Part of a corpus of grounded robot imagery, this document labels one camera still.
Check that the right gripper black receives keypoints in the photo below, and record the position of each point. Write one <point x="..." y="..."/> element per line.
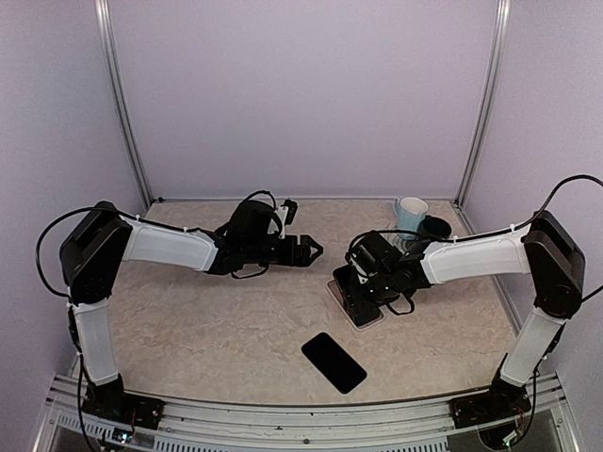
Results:
<point x="389" y="299"/>

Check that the front aluminium rail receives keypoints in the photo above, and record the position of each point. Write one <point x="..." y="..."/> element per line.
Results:
<point x="410" y="425"/>

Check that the black phone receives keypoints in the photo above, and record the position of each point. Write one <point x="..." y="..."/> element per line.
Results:
<point x="334" y="363"/>
<point x="359" y="308"/>

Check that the pink phone case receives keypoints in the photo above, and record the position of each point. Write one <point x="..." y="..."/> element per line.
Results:
<point x="333" y="289"/>

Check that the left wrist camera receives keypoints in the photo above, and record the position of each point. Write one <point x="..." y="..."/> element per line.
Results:
<point x="286" y="213"/>

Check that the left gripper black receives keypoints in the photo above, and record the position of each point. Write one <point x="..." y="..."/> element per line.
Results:
<point x="303" y="259"/>

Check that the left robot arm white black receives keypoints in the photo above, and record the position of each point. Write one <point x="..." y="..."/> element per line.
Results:
<point x="105" y="240"/>

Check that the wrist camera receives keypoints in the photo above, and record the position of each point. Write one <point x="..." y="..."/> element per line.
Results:
<point x="286" y="213"/>
<point x="372" y="254"/>

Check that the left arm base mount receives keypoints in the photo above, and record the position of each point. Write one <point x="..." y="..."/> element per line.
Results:
<point x="116" y="405"/>

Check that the aluminium frame post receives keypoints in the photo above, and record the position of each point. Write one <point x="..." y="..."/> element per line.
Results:
<point x="487" y="101"/>
<point x="103" y="18"/>

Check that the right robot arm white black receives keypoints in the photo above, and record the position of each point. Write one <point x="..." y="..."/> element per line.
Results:
<point x="539" y="250"/>

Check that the light blue mug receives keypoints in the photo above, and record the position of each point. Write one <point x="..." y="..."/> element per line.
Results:
<point x="409" y="211"/>

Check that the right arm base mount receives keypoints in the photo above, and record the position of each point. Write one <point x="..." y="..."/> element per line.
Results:
<point x="493" y="405"/>

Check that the dark green mug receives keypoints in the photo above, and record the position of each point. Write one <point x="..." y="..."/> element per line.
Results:
<point x="434" y="227"/>

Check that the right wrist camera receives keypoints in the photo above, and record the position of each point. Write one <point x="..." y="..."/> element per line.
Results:
<point x="372" y="254"/>

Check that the right aluminium frame post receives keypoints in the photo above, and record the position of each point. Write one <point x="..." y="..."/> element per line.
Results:
<point x="487" y="101"/>

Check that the left aluminium frame post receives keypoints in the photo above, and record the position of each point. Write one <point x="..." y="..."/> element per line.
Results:
<point x="103" y="18"/>

